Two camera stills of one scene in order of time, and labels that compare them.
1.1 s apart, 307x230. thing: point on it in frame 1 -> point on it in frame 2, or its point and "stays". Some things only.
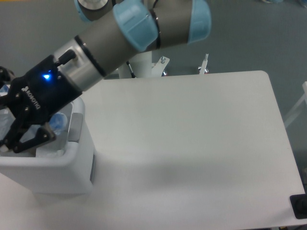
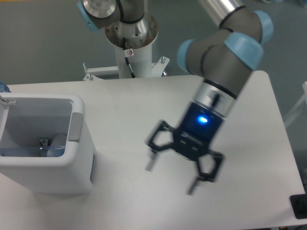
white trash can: x=72 y=173 stays
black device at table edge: x=299 y=203 stays
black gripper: x=44 y=90 -> x=198 y=127
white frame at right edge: x=298 y=107 stays
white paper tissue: x=54 y=149 -> x=60 y=139
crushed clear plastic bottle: x=58 y=121 -> x=45 y=151
